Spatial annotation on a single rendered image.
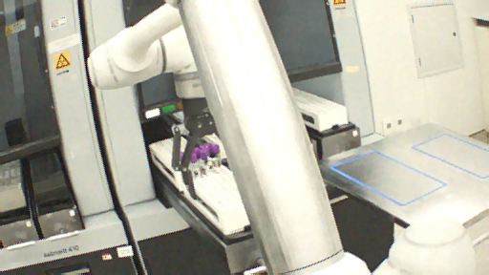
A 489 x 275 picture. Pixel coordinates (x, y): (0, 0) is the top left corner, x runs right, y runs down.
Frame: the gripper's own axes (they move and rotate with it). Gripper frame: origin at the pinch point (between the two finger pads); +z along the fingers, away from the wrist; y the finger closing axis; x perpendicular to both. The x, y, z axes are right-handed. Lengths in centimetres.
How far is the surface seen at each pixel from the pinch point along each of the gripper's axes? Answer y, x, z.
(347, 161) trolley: 33.2, -1.6, 4.3
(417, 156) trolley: 49, -14, 4
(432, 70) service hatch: 180, 143, 28
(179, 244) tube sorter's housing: -6.9, 23.6, 24.0
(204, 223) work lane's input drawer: -6.0, -7.5, 5.8
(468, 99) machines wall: 213, 144, 53
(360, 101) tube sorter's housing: 59, 33, 1
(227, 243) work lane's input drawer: -5.8, -21.2, 5.3
